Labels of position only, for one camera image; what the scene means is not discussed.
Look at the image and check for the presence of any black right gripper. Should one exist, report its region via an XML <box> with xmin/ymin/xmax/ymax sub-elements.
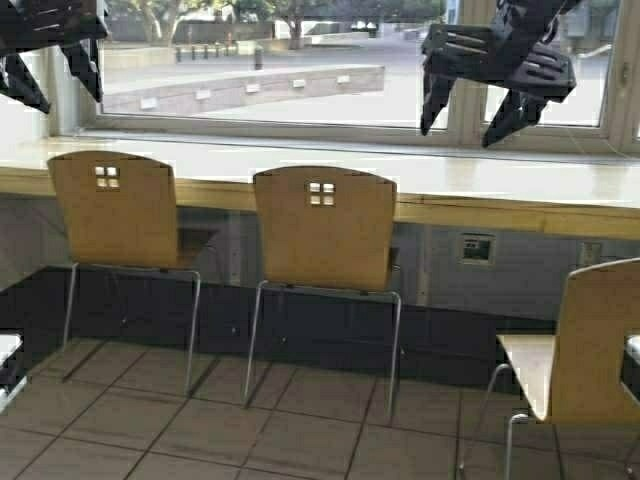
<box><xmin>420</xmin><ymin>1</ymin><xmax>579</xmax><ymax>148</ymax></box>

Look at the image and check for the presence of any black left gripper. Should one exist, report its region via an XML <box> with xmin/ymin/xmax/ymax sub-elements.
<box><xmin>1</xmin><ymin>1</ymin><xmax>109</xmax><ymax>114</ymax></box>

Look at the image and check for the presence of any plywood chair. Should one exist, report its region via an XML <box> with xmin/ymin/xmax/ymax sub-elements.
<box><xmin>487</xmin><ymin>258</ymin><xmax>639</xmax><ymax>478</ymax></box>
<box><xmin>248</xmin><ymin>165</ymin><xmax>403</xmax><ymax>411</ymax></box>
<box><xmin>46</xmin><ymin>150</ymin><xmax>221</xmax><ymax>399</ymax></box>

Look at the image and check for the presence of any white robot base right corner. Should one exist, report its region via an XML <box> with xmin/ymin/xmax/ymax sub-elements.
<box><xmin>620</xmin><ymin>335</ymin><xmax>640</xmax><ymax>403</ymax></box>

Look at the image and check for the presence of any white robot base left corner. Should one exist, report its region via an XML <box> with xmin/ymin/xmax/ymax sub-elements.
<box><xmin>1</xmin><ymin>333</ymin><xmax>28</xmax><ymax>412</ymax></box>

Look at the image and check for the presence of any long wooden window counter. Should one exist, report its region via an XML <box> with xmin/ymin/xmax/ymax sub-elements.
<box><xmin>1</xmin><ymin>137</ymin><xmax>639</xmax><ymax>241</ymax></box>

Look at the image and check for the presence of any window frame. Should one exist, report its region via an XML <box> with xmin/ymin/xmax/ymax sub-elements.
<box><xmin>47</xmin><ymin>1</ymin><xmax>639</xmax><ymax>156</ymax></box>

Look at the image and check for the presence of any wall power outlet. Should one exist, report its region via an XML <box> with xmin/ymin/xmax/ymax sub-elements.
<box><xmin>457</xmin><ymin>232</ymin><xmax>497</xmax><ymax>268</ymax></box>

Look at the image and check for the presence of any wall socket plate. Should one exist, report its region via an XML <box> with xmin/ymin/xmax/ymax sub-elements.
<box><xmin>579</xmin><ymin>241</ymin><xmax>602</xmax><ymax>267</ymax></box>

